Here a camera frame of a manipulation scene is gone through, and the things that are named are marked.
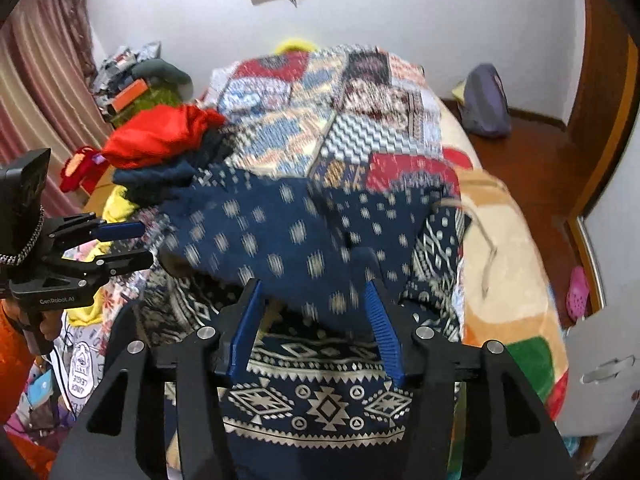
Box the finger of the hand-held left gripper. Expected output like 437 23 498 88
50 251 155 286
47 212 146 246

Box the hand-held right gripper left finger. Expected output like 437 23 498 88
50 277 263 480

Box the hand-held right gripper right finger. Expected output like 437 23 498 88
362 280 576 480

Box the navy patterned hoodie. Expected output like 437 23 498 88
140 162 473 480

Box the person's left hand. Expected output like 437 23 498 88
44 310 66 356

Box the yellow garment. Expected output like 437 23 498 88
65 185 151 328

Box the dark blue folded garment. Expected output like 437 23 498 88
112 130 236 202

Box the red folded garment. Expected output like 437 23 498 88
102 105 226 170

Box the striped brown curtain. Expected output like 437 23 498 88
0 0 116 201

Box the white printed bag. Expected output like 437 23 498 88
52 325 108 406

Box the green patterned cloth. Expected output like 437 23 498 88
107 85 196 128

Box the orange box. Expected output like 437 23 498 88
111 78 148 111

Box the tan cartoon fleece blanket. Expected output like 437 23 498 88
440 147 571 421

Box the pile of clutter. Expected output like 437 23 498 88
92 42 163 106

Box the dark grey cloth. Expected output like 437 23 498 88
132 58 193 91

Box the pink clog shoe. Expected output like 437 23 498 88
566 266 591 321

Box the patchwork printed blanket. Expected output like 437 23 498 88
205 45 473 196

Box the grey backpack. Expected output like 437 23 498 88
462 63 512 139

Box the white sliding wardrobe door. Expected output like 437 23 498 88
580 125 640 311

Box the yellow cloth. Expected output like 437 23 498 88
275 36 319 54

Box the brown wooden door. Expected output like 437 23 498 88
562 0 636 221

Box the white cabinet with handle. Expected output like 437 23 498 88
555 305 640 441

